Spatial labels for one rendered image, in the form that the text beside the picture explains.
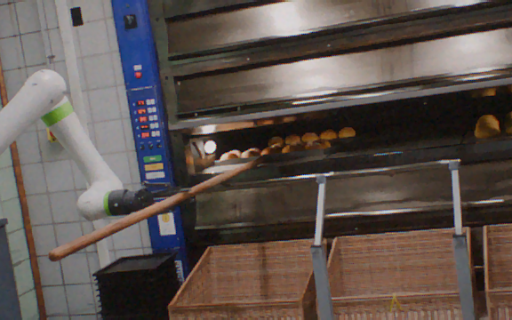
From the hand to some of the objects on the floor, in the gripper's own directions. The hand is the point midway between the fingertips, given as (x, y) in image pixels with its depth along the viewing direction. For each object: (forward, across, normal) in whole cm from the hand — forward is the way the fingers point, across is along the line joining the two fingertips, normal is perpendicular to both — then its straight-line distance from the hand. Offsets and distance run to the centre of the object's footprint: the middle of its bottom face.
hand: (181, 196), depth 250 cm
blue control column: (-42, +120, -170) cm, 212 cm away
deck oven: (+55, +119, -170) cm, 215 cm away
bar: (+32, +120, -26) cm, 126 cm away
